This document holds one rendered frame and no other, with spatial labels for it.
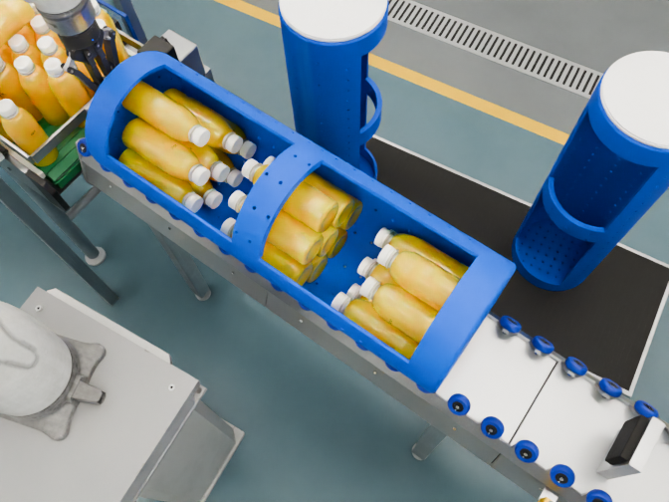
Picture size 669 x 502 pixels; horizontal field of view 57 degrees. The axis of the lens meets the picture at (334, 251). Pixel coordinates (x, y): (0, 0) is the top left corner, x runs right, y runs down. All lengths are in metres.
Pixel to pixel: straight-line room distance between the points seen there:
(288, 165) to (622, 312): 1.51
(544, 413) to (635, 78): 0.81
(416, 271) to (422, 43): 2.03
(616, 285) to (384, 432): 0.96
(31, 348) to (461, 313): 0.69
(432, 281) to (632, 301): 1.37
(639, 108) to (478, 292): 0.72
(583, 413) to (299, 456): 1.13
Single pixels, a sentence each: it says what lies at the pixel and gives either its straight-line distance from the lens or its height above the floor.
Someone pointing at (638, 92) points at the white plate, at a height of 1.04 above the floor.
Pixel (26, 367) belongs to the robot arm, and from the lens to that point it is 1.08.
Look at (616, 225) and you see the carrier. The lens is 1.87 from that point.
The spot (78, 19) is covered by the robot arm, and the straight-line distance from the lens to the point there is 1.24.
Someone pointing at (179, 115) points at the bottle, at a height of 1.19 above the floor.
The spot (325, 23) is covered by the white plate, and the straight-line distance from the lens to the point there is 1.64.
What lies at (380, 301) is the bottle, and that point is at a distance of 1.13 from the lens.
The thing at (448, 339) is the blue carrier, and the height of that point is 1.21.
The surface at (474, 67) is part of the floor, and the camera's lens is 2.97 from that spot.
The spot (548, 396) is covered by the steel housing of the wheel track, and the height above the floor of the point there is 0.93.
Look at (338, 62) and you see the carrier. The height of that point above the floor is 0.96.
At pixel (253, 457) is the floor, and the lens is 2.24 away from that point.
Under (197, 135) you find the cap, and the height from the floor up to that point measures 1.17.
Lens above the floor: 2.20
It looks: 65 degrees down
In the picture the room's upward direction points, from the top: 4 degrees counter-clockwise
